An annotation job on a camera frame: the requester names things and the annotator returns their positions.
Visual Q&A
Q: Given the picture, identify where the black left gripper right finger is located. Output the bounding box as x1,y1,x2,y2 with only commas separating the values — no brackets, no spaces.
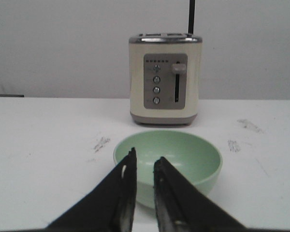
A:
154,157,246,232

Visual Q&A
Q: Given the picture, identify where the cream two-slot toaster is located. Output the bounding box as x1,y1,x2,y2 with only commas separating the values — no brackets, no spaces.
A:
129,33,203,125

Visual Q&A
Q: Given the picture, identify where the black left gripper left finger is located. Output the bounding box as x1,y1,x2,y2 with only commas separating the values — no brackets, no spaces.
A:
46,148,137,232

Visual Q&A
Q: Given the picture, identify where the black tripod pole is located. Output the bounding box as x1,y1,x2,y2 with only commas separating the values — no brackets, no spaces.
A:
188,0,195,34

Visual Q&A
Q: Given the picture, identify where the light green bowl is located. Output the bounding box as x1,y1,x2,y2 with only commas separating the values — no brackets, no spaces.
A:
113,130,223,208

